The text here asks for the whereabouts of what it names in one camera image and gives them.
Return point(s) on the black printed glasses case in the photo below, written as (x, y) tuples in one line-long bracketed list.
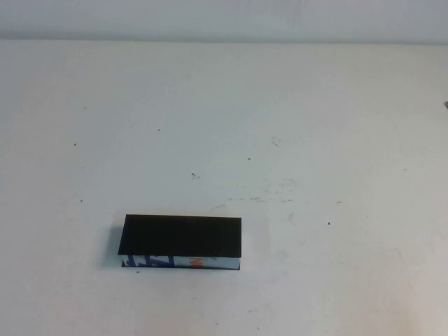
[(182, 234)]

